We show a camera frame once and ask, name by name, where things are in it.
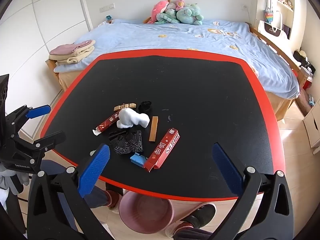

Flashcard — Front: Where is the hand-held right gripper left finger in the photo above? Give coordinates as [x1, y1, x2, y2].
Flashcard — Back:
[27, 143, 112, 240]

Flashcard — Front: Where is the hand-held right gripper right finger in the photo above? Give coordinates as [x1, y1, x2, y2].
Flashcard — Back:
[212, 142, 295, 240]

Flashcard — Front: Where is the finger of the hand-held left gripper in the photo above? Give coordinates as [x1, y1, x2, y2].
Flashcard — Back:
[5, 104, 51, 137]
[10, 131, 67, 167]

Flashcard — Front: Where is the black patterned sock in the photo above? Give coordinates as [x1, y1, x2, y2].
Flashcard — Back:
[110, 129, 144, 155]

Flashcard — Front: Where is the small black plastic piece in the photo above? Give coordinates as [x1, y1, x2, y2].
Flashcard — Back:
[108, 129, 127, 140]

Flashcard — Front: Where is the small blue box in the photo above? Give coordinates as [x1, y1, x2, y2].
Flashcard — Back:
[129, 152, 147, 167]

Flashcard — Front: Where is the small red carton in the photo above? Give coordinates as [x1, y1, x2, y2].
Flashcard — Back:
[92, 114, 123, 136]

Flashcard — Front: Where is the white sock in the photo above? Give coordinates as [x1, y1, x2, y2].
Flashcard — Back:
[116, 108, 151, 129]

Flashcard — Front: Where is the large red carton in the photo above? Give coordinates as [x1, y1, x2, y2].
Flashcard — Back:
[144, 127, 181, 173]

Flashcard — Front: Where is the pink plastic basin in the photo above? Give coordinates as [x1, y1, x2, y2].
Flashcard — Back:
[118, 191, 174, 235]

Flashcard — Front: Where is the tan strip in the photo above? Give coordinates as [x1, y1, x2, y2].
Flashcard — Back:
[149, 116, 159, 143]

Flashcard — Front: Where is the person's left leg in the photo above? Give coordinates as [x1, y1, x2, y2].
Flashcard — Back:
[86, 183, 124, 214]

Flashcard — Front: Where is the person's leg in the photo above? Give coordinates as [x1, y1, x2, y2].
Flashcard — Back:
[165, 202, 217, 240]
[86, 183, 124, 214]

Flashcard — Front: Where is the person's right leg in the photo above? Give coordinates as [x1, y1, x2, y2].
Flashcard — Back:
[165, 202, 217, 240]

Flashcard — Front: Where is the cream folded towel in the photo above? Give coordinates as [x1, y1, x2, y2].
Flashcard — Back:
[55, 55, 85, 66]
[51, 45, 95, 61]

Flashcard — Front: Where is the pink folded towel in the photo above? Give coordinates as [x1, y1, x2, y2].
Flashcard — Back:
[49, 39, 96, 55]

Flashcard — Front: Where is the small black cloth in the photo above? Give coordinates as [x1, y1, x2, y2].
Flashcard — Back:
[138, 101, 152, 114]

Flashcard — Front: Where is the white wardrobe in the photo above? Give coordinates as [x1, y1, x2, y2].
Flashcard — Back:
[0, 0, 93, 140]

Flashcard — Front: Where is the black bag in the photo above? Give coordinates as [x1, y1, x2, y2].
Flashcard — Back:
[293, 50, 316, 76]

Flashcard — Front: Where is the black table red edge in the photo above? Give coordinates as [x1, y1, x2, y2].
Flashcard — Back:
[53, 19, 300, 99]

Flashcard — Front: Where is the white bag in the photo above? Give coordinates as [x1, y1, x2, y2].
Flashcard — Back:
[257, 20, 288, 40]

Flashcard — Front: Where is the pink plush toy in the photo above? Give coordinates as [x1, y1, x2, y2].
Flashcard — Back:
[147, 0, 171, 24]

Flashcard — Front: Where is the rainbow heart bag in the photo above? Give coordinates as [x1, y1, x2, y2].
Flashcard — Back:
[263, 9, 276, 23]

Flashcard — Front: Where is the teal plush bear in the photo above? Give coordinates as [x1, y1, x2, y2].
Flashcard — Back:
[176, 3, 204, 26]

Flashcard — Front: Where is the green striped plush doll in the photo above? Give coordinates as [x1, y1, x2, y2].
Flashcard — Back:
[154, 3, 181, 25]

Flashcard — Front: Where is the tan strap with buckle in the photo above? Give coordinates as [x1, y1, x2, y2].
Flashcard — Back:
[114, 103, 137, 112]

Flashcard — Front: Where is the white wall shelf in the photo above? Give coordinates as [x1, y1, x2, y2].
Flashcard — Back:
[276, 0, 294, 12]

